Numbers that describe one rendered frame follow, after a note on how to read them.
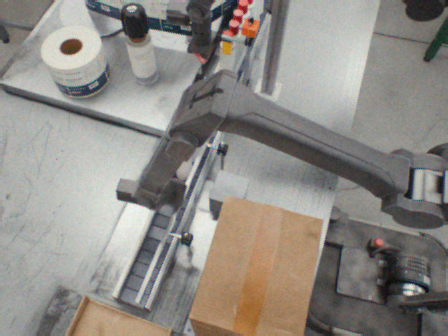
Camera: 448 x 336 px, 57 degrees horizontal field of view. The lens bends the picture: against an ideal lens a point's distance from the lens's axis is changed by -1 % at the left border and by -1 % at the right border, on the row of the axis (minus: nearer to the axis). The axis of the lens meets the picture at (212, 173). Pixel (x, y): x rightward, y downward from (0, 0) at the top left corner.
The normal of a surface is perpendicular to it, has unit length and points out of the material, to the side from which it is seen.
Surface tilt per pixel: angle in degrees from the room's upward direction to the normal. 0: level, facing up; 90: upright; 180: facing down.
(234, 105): 21
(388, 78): 0
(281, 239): 0
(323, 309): 0
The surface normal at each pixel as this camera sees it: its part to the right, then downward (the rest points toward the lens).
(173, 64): -0.01, -0.47
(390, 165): 0.32, -0.30
